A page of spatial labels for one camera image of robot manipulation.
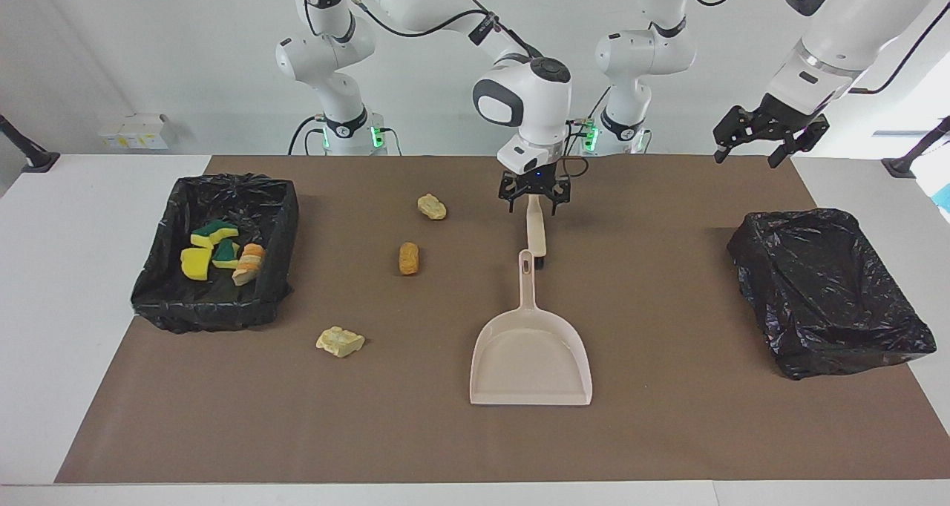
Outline brown table mat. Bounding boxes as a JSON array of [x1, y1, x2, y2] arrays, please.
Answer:
[[54, 154, 950, 484]]

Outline beige plastic dustpan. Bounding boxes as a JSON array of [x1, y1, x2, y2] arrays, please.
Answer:
[[469, 249, 593, 407]]

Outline beige hand brush black bristles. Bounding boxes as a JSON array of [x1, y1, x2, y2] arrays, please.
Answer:
[[525, 197, 548, 271]]

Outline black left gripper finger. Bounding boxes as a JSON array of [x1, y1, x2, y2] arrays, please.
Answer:
[[712, 105, 752, 164], [768, 116, 831, 169]]

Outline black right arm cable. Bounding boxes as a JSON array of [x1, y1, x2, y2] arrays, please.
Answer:
[[304, 0, 591, 182]]

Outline white wall socket box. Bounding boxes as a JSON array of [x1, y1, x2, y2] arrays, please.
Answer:
[[96, 113, 177, 151]]

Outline black bag lined bin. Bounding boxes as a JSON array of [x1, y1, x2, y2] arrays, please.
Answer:
[[726, 208, 937, 381], [131, 173, 300, 335]]

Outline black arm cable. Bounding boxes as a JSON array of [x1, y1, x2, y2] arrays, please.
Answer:
[[687, 0, 950, 96], [304, 0, 591, 182]]

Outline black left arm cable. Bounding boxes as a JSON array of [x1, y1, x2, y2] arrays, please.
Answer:
[[687, 0, 950, 96]]

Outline black base cable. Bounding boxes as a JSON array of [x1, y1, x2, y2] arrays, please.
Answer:
[[288, 115, 327, 156]]

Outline beige orange-striped sponge piece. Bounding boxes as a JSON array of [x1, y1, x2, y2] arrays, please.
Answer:
[[232, 243, 266, 287]]

